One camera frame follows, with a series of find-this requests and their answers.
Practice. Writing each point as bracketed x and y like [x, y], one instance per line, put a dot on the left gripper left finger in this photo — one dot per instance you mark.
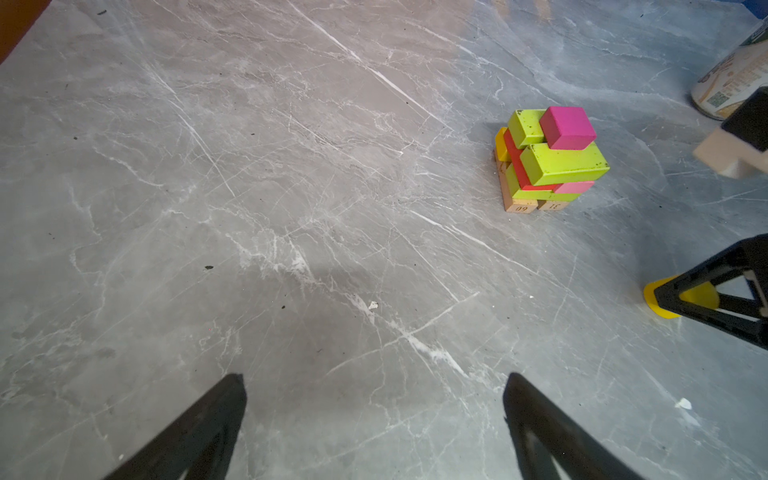
[199, 444]

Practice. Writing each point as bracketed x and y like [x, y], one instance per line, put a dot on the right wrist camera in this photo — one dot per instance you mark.
[738, 147]

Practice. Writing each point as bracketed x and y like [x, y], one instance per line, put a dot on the magenta small cube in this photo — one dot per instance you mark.
[567, 128]

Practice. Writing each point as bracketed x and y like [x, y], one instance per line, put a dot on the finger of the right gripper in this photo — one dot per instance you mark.
[742, 317]

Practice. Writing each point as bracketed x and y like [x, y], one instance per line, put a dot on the pink rectangular block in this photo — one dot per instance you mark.
[573, 187]

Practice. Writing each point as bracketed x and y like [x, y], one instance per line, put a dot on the red rectangular block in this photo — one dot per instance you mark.
[521, 174]

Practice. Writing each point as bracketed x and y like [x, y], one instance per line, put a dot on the yellow cylinder block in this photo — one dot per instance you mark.
[704, 295]

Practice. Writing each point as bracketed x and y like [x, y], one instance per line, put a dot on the lime green block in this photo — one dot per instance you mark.
[545, 166]
[518, 193]
[525, 128]

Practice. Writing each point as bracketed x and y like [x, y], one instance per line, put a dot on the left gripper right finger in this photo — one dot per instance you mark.
[547, 441]

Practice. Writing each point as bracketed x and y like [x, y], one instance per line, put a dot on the natural wood block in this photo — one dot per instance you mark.
[511, 205]
[550, 205]

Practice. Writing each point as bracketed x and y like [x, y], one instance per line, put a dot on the yellow rectangular block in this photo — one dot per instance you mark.
[501, 150]

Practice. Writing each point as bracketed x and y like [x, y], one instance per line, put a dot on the lime green block front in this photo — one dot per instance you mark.
[545, 166]

